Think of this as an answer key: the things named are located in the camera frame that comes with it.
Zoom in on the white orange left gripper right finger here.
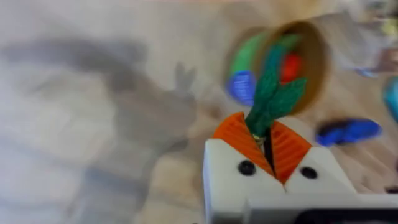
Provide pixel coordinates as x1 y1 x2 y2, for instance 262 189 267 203
269 119 358 194

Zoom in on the white orange left gripper left finger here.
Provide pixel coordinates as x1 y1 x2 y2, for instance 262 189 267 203
203 111 286 224

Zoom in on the green leafy toy vegetable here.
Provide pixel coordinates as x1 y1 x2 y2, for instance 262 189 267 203
244 43 308 138

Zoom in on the blue electric screwdriver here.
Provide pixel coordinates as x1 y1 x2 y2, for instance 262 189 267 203
315 117 383 147

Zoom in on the blue ribbed toy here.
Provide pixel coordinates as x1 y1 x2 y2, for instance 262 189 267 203
226 70 257 107

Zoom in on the teal object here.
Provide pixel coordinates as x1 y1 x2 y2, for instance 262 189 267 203
382 76 398 124

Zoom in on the brown tub with toys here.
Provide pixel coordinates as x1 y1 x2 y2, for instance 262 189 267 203
253 20 331 116

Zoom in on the green disc with holes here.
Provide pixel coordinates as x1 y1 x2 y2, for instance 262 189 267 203
224 28 270 78

